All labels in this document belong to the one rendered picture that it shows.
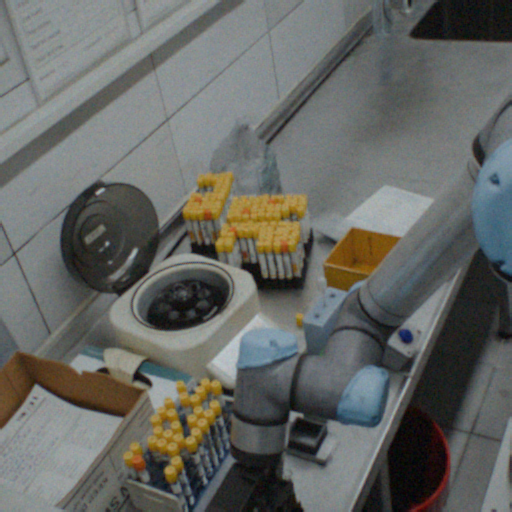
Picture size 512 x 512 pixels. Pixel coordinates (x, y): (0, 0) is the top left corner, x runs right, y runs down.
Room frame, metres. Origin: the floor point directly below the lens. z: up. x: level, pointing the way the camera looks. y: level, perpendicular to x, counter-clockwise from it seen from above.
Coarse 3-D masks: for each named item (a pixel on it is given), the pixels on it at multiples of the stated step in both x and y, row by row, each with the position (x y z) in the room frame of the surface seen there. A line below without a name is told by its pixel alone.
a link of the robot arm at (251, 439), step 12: (240, 420) 0.67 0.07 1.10; (288, 420) 0.66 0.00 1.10; (240, 432) 0.63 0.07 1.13; (252, 432) 0.62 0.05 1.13; (264, 432) 0.62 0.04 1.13; (276, 432) 0.62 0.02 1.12; (288, 432) 0.64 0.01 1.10; (240, 444) 0.62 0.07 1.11; (252, 444) 0.62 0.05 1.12; (264, 444) 0.61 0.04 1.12; (276, 444) 0.62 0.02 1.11
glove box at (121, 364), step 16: (96, 352) 1.04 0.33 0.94; (112, 352) 1.01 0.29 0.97; (128, 352) 1.02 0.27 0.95; (80, 368) 1.01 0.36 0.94; (96, 368) 1.00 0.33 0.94; (112, 368) 0.97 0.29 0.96; (128, 368) 0.96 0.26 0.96; (144, 368) 0.98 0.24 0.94; (160, 368) 0.97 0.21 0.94; (144, 384) 0.96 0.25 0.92; (160, 384) 0.93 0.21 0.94; (192, 384) 0.93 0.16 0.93; (160, 400) 0.89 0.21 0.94; (176, 400) 0.89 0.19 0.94
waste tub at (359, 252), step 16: (352, 240) 1.24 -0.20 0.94; (368, 240) 1.22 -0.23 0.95; (384, 240) 1.20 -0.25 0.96; (336, 256) 1.18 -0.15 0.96; (352, 256) 1.23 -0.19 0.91; (368, 256) 1.22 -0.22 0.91; (384, 256) 1.20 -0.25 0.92; (336, 272) 1.12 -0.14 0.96; (352, 272) 1.10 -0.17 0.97; (368, 272) 1.20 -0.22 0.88; (336, 288) 1.12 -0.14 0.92
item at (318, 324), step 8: (328, 288) 1.06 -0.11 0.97; (320, 296) 1.04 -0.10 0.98; (328, 296) 1.04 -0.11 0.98; (336, 296) 1.03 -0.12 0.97; (344, 296) 1.03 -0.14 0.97; (320, 304) 1.02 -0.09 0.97; (328, 304) 1.02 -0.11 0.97; (336, 304) 1.01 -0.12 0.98; (312, 312) 1.00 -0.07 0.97; (320, 312) 1.00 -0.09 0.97; (328, 312) 1.00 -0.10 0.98; (336, 312) 1.00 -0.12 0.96; (304, 320) 0.99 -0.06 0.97; (312, 320) 0.98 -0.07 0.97; (320, 320) 0.98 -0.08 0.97; (328, 320) 0.98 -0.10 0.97; (304, 328) 0.99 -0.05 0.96; (312, 328) 0.98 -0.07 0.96; (320, 328) 0.96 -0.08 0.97; (328, 328) 0.98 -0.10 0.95; (312, 336) 0.98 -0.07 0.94; (320, 336) 0.97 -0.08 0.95; (328, 336) 0.98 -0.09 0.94; (312, 344) 0.98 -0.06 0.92; (320, 344) 0.97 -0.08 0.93; (304, 352) 1.00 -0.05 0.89; (312, 352) 0.98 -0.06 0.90
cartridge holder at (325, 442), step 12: (300, 420) 0.82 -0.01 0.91; (300, 432) 0.81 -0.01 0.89; (312, 432) 0.81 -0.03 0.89; (324, 432) 0.79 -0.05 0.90; (288, 444) 0.79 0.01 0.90; (300, 444) 0.77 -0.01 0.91; (312, 444) 0.77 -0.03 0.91; (324, 444) 0.78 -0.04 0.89; (312, 456) 0.76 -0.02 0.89; (324, 456) 0.76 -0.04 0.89
